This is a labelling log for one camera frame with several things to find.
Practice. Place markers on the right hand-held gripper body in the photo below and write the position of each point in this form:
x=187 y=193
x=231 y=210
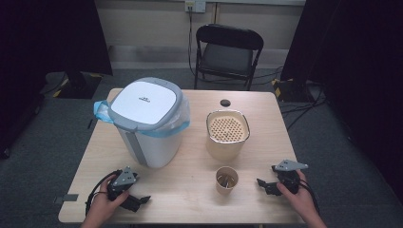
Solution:
x=287 y=177

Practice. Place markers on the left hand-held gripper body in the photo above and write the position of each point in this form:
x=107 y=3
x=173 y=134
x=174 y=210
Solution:
x=124 y=180

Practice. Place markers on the dark tea residue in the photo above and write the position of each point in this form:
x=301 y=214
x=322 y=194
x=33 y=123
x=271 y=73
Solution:
x=226 y=180

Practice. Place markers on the brown paper cup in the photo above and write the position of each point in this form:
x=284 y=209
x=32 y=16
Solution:
x=225 y=189

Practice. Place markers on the beige strainer bucket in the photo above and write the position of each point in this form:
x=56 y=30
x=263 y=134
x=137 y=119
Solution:
x=225 y=148

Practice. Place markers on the white trash can grey lid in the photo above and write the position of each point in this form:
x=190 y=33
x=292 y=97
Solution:
x=144 y=101

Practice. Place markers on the person's right hand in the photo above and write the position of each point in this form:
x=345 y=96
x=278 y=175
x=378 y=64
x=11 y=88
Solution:
x=299 y=199

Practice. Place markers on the person's left hand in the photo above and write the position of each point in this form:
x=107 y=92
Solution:
x=103 y=205

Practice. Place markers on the grey tape strip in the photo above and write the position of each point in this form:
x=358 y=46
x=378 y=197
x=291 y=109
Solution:
x=66 y=198

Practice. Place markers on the blue trash bag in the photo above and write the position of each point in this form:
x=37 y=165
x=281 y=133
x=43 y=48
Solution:
x=100 y=111

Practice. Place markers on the black stand base striped tape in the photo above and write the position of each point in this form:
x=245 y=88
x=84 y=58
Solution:
x=76 y=85
x=290 y=90

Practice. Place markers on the black folding chair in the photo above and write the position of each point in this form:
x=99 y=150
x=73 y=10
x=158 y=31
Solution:
x=226 y=58

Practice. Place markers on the dark curtain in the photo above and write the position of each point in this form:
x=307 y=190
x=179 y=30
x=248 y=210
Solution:
x=355 y=57
x=47 y=38

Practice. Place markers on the white wall socket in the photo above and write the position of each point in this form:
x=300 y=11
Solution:
x=195 y=5

